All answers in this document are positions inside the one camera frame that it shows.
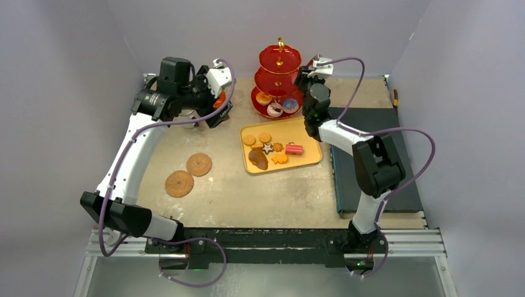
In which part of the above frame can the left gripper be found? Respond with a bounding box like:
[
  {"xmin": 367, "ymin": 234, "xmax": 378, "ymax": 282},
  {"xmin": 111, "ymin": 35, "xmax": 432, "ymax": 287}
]
[{"xmin": 178, "ymin": 66, "xmax": 232, "ymax": 127}]

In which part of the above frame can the blue glazed donut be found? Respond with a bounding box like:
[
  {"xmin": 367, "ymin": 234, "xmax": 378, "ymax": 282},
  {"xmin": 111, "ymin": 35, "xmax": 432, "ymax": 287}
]
[{"xmin": 282, "ymin": 98, "xmax": 300, "ymax": 114}]

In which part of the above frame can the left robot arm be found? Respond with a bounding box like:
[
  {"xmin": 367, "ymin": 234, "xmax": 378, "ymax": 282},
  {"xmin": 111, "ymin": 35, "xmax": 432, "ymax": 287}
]
[{"xmin": 80, "ymin": 57, "xmax": 236, "ymax": 253}]

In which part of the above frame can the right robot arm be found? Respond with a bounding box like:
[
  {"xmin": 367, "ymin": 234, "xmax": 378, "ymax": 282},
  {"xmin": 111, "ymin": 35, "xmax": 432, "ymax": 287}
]
[{"xmin": 294, "ymin": 66, "xmax": 406, "ymax": 252}]

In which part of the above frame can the orange mug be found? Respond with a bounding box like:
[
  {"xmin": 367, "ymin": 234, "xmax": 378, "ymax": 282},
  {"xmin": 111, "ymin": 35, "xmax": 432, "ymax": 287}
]
[{"xmin": 213, "ymin": 91, "xmax": 226, "ymax": 109}]

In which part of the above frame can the white ribbed mug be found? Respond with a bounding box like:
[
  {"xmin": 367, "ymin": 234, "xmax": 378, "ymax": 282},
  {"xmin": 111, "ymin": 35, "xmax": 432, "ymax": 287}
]
[{"xmin": 182, "ymin": 115, "xmax": 200, "ymax": 129}]

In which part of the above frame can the red three tier stand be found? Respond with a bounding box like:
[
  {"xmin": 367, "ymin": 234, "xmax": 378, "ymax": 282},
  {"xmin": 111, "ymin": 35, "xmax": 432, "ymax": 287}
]
[{"xmin": 251, "ymin": 37, "xmax": 303, "ymax": 120}]

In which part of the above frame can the round biscuit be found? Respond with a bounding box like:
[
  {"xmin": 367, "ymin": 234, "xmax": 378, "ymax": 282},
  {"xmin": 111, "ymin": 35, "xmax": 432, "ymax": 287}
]
[
  {"xmin": 259, "ymin": 132, "xmax": 272, "ymax": 144},
  {"xmin": 242, "ymin": 134, "xmax": 256, "ymax": 146}
]

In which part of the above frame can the round woven coaster far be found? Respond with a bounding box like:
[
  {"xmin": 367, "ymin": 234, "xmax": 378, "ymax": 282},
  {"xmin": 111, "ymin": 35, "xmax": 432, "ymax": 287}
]
[{"xmin": 186, "ymin": 153, "xmax": 212, "ymax": 177}]

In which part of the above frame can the red white cake slice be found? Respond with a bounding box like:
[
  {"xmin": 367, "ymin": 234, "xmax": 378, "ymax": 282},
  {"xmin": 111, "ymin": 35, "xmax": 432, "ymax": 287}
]
[{"xmin": 285, "ymin": 144, "xmax": 304, "ymax": 156}]

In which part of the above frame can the brown swirl cookie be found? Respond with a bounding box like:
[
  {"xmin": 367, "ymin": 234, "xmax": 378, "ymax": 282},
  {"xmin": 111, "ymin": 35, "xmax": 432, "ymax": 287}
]
[{"xmin": 272, "ymin": 142, "xmax": 284, "ymax": 153}]

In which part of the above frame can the yellow serving tray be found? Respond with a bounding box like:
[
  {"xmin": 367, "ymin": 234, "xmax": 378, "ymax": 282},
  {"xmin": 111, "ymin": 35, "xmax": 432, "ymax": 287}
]
[{"xmin": 240, "ymin": 118, "xmax": 323, "ymax": 174}]

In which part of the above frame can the white iced star cookie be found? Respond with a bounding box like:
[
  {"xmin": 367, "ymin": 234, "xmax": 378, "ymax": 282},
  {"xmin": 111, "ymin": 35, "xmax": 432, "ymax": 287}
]
[{"xmin": 261, "ymin": 143, "xmax": 274, "ymax": 155}]

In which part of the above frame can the orange fish cookie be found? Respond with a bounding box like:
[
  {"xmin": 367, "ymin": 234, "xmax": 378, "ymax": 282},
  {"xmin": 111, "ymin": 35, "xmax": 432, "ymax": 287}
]
[{"xmin": 271, "ymin": 153, "xmax": 289, "ymax": 165}]

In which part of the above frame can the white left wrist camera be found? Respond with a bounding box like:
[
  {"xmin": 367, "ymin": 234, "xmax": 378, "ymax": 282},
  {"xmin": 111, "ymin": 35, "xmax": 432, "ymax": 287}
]
[{"xmin": 206, "ymin": 58, "xmax": 235, "ymax": 98}]

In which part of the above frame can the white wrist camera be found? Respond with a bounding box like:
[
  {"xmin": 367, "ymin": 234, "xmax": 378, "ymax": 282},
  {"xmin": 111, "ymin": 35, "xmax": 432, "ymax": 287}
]
[
  {"xmin": 308, "ymin": 55, "xmax": 334, "ymax": 79},
  {"xmin": 206, "ymin": 58, "xmax": 235, "ymax": 98}
]

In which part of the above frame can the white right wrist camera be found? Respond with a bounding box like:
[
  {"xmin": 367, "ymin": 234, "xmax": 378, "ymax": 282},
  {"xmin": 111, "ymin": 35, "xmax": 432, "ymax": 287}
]
[{"xmin": 308, "ymin": 55, "xmax": 334, "ymax": 79}]

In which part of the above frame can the yellow black tool handle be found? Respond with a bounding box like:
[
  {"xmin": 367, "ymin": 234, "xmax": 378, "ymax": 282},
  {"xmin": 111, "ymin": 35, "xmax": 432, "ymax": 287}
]
[{"xmin": 393, "ymin": 88, "xmax": 399, "ymax": 110}]

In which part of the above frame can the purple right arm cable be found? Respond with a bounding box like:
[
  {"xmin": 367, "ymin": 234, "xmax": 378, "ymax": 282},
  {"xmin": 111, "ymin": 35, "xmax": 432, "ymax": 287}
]
[{"xmin": 324, "ymin": 56, "xmax": 436, "ymax": 280}]

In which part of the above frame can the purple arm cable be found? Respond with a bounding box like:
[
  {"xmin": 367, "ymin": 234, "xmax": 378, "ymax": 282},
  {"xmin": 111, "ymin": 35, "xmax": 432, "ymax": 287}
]
[
  {"xmin": 98, "ymin": 58, "xmax": 236, "ymax": 288},
  {"xmin": 324, "ymin": 56, "xmax": 436, "ymax": 280}
]

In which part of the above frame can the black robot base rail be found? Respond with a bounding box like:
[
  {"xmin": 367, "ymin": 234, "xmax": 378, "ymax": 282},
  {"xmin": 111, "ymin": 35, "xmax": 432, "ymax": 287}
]
[{"xmin": 145, "ymin": 227, "xmax": 388, "ymax": 269}]

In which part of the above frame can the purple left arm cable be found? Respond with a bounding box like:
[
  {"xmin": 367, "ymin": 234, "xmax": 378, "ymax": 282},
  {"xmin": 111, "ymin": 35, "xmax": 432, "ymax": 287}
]
[{"xmin": 98, "ymin": 58, "xmax": 236, "ymax": 288}]

